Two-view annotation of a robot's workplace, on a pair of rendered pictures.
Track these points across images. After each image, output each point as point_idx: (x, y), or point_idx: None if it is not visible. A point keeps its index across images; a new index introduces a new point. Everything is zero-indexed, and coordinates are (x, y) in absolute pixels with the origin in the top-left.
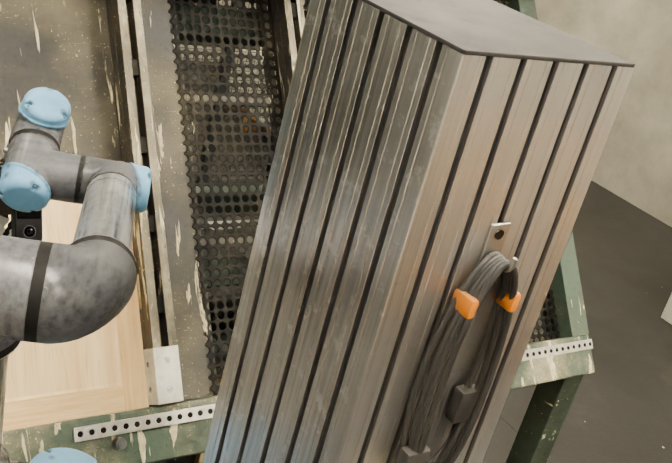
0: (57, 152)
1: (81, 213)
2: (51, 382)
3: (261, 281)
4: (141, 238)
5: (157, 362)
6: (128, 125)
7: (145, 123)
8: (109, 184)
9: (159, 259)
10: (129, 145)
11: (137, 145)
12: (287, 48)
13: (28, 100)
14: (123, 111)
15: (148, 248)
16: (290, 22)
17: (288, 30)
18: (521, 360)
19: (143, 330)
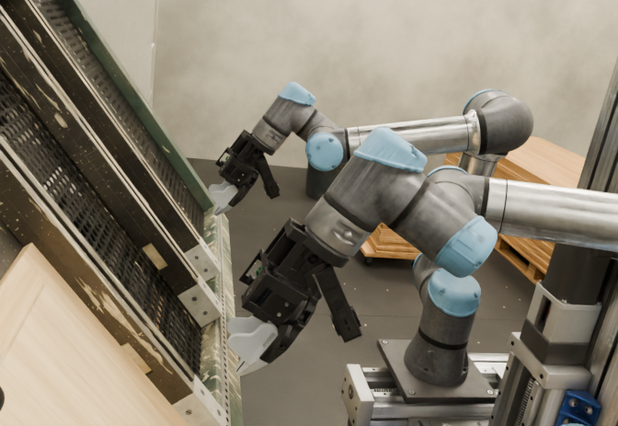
0: (447, 189)
1: (586, 215)
2: None
3: None
4: (120, 305)
5: (202, 400)
6: (25, 196)
7: (34, 185)
8: (529, 184)
9: (138, 314)
10: (40, 219)
11: (50, 213)
12: (21, 54)
13: (411, 146)
14: (0, 184)
15: (130, 310)
16: (7, 25)
17: (13, 34)
18: (222, 235)
19: (165, 388)
